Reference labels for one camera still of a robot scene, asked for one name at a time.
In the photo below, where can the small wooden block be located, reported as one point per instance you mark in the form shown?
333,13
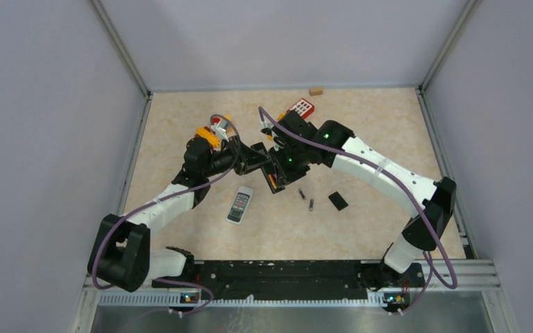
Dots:
315,91

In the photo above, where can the black battery cover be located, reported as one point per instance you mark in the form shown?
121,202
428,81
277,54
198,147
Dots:
338,201

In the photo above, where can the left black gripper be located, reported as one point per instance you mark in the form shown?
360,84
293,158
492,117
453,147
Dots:
245,158

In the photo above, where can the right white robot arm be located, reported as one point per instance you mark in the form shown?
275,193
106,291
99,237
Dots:
429,204

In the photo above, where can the black remote control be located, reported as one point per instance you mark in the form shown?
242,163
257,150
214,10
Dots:
272,173

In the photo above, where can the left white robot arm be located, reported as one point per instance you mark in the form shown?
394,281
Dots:
121,254

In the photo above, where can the white remote control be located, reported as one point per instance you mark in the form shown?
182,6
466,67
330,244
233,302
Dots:
239,205

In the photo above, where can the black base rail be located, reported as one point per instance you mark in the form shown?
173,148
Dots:
295,282

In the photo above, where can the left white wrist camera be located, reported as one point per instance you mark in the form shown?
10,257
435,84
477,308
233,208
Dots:
221,129

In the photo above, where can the orange toy piece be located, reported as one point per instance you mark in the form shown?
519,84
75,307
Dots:
206,133

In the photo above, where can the blue battery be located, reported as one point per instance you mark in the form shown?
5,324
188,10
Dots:
302,194

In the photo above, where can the red toy block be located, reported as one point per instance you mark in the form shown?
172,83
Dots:
303,108

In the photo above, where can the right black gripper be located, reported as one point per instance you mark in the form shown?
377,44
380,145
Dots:
289,176

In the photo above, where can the orange battery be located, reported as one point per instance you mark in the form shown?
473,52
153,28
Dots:
272,182

